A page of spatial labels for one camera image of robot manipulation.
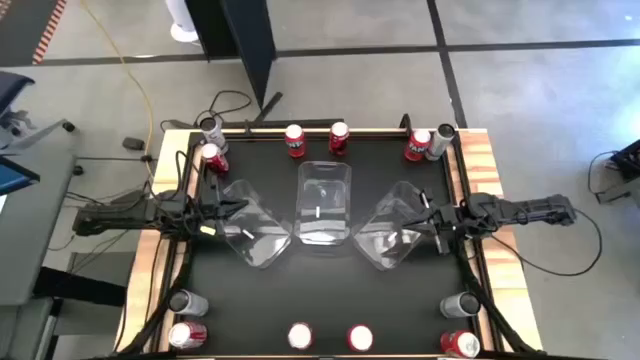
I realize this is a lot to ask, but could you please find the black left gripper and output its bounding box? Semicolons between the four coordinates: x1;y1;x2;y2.
192;174;250;236

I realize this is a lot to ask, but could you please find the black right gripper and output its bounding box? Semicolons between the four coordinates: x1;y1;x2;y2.
399;188;471;256

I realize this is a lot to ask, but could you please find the silver slim Celsius can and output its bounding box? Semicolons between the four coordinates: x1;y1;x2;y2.
198;115;230;155
168;288;210;318
424;123;457;162
439;291;483;320

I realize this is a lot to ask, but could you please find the orange Fanta soda can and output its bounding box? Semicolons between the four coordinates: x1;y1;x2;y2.
346;324;375;353
284;123;307;160
403;128;432;163
439;329;482;360

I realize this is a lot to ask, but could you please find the red Coca-Cola soda can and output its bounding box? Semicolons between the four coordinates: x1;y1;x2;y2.
328;121;351;157
200;142;231;175
287;322;315;351
167;321;209;351

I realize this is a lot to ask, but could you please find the clear plastic bin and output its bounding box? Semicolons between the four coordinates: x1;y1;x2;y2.
219;178;294;271
351;180;427;272
293;160;353;247

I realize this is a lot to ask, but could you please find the black table mat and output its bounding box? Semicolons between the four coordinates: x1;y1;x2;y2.
185;133;476;357

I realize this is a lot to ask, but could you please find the dark partition panel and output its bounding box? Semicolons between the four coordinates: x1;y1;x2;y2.
184;0;285;124

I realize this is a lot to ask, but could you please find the white round stand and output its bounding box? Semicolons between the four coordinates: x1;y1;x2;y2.
164;0;201;44

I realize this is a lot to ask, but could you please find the grey desk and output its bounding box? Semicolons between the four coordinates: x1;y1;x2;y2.
0;149;79;307

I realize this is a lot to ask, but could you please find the monitor with blue screen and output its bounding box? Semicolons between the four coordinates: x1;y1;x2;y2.
0;154;41;197

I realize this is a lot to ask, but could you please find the grey cabinet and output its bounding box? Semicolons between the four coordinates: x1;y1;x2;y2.
0;297;56;360

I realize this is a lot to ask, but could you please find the blue office chair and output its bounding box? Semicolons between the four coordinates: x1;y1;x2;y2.
0;69;77;151

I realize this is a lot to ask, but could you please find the black floor mat orange edge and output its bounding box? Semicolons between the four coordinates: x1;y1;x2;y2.
0;0;69;66

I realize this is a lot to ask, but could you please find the black aluminium table frame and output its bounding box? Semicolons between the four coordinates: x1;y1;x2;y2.
117;113;546;360

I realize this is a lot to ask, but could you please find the black looped cable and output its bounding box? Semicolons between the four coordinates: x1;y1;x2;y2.
159;89;254;132

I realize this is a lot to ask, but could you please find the yellow floor cable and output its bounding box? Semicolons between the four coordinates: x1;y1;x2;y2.
79;0;155;179

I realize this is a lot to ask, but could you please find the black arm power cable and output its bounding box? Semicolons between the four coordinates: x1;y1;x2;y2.
487;207;605;279

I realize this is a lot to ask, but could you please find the black equipment with cables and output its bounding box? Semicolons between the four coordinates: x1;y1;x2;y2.
588;138;640;206

